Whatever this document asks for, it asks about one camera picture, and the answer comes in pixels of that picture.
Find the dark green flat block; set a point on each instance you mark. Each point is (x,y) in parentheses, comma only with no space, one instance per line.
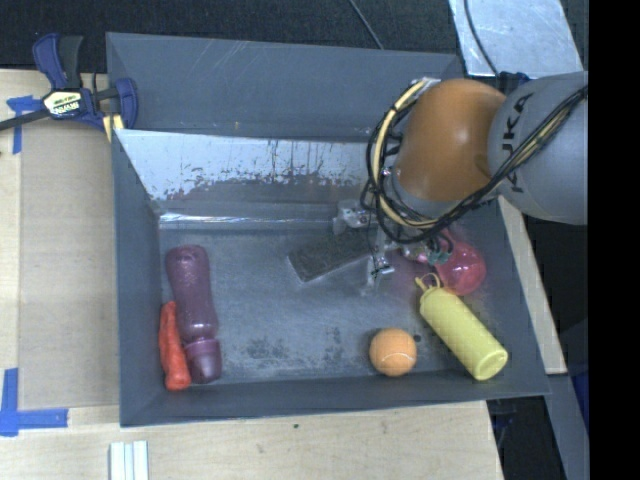
(327,258)

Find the orange ball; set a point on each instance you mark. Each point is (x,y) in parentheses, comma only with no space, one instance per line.
(393,352)

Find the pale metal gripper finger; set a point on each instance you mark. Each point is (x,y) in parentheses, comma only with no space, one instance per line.
(381,267)
(353,216)

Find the pink clear plastic bottle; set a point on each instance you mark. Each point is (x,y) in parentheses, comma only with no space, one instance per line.
(462,268)

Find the purple plastic bottle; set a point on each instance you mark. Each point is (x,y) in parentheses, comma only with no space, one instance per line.
(192,298)

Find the orange toy carrot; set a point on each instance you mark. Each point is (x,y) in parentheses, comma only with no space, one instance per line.
(172,353)

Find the grey metal bin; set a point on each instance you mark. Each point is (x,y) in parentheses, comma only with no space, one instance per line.
(280,318)

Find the yellow squeeze bottle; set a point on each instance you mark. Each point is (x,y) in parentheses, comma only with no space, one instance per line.
(460,328)

